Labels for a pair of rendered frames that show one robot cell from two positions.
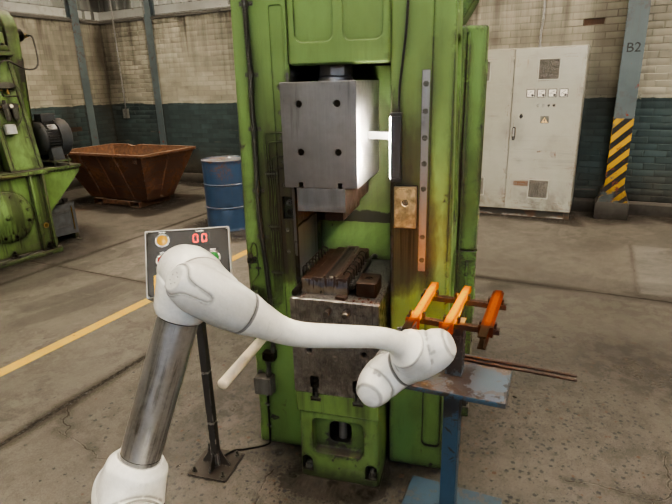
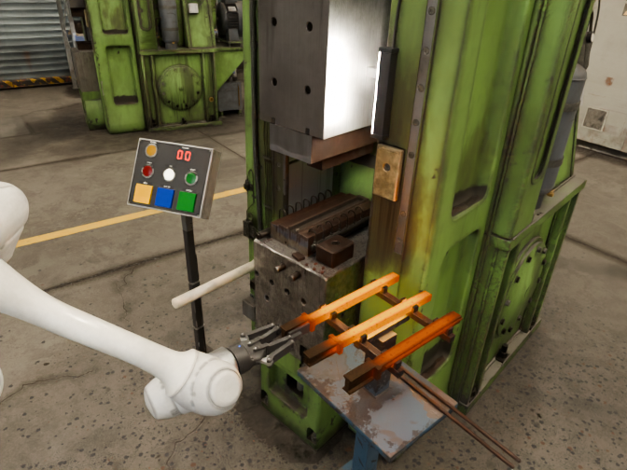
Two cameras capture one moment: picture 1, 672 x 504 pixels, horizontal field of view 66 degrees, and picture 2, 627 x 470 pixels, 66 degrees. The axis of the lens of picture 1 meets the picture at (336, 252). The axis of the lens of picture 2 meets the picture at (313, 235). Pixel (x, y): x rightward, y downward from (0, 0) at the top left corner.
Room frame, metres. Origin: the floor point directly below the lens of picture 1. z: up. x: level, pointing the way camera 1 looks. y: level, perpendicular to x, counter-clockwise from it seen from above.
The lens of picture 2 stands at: (0.65, -0.71, 1.83)
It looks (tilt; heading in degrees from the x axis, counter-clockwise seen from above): 29 degrees down; 26
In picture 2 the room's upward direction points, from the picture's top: 2 degrees clockwise
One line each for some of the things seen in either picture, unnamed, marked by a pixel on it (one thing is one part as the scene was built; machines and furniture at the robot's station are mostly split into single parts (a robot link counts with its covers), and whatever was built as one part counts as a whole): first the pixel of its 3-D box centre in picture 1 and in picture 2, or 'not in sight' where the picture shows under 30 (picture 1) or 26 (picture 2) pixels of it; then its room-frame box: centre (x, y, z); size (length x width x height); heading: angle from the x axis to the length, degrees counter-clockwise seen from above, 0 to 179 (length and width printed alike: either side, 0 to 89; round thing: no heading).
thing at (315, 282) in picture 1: (337, 268); (326, 218); (2.22, -0.01, 0.96); 0.42 x 0.20 x 0.09; 164
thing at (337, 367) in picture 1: (350, 321); (334, 278); (2.21, -0.06, 0.69); 0.56 x 0.38 x 0.45; 164
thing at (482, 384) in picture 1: (454, 373); (374, 388); (1.70, -0.43, 0.71); 0.40 x 0.30 x 0.02; 66
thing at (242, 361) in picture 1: (245, 358); (217, 283); (2.03, 0.41, 0.62); 0.44 x 0.05 x 0.05; 164
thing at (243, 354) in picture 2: not in sight; (246, 353); (1.40, -0.17, 0.98); 0.09 x 0.08 x 0.07; 157
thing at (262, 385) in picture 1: (265, 383); (253, 308); (2.23, 0.37, 0.36); 0.09 x 0.07 x 0.12; 74
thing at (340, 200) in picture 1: (335, 189); (330, 131); (2.22, -0.01, 1.32); 0.42 x 0.20 x 0.10; 164
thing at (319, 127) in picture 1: (343, 131); (343, 61); (2.21, -0.05, 1.56); 0.42 x 0.39 x 0.40; 164
